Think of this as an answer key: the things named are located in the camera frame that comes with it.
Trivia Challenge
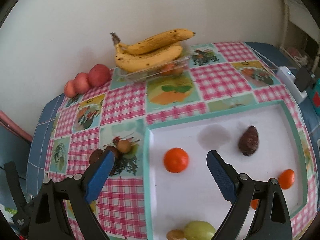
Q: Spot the yellow banana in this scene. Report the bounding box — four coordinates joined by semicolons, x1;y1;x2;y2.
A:
115;44;183;73
111;29;196;55

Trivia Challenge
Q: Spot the brown salak in tray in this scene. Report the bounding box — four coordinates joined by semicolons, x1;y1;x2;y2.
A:
238;126;259;156

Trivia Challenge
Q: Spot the large orange tangerine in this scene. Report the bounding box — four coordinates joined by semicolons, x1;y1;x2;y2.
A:
163;147;189;173

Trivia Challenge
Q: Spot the upper yellow banana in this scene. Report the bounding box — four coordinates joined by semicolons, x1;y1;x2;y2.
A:
111;29;196;55

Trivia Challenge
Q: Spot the pink chair frame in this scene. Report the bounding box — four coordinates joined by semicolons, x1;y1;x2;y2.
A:
0;110;33;142

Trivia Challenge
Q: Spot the black power adapter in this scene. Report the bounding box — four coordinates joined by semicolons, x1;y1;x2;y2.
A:
294;67;316;92

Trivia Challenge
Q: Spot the lower yellow banana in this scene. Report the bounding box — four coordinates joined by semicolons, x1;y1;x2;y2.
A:
115;44;183;73

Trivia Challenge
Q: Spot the small tan fruit by guava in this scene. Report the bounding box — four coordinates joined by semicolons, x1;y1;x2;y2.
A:
166;229;184;240

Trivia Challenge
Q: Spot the red apple far left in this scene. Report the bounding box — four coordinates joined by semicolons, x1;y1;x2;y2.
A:
64;80;77;98

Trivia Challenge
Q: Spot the small tan longan fruit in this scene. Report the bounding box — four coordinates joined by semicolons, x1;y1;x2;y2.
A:
117;140;132;154

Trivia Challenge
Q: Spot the clear plastic fruit container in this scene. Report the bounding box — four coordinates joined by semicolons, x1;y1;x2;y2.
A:
114;47;191;82

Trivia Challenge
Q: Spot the white shelf unit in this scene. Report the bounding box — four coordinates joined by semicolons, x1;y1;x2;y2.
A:
280;0;319;72

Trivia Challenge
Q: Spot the brown salak fruit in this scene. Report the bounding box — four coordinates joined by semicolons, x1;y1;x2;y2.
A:
106;145;120;176
89;148;104;165

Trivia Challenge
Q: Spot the red apple middle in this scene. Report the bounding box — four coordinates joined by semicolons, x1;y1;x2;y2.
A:
74;73;91;94

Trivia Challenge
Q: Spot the small orange tangerine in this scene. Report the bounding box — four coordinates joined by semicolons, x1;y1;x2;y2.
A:
278;169;295;190
250;199;259;210

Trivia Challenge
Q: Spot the white tray teal rim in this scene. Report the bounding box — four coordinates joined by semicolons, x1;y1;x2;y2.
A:
143;100;308;239

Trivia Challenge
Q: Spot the small orange tangerine right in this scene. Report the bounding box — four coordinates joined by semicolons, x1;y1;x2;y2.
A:
278;169;295;190

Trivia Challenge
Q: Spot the small orange tangerine lower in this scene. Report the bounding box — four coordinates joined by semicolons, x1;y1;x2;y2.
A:
250;199;259;210

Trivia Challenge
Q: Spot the large green guava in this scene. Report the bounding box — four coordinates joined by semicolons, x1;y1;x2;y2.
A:
183;220;216;240

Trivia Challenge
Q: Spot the pink checkered fruit tablecloth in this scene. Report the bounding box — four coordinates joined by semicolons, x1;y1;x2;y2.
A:
31;42;319;239

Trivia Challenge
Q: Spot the white power strip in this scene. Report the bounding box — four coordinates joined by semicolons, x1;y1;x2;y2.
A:
276;66;308;105

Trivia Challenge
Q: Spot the red apple near bananas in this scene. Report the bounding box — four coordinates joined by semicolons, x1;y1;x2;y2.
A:
88;64;111;87

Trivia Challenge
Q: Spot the teal toy camera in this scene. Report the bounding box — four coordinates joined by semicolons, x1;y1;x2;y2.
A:
308;79;320;116

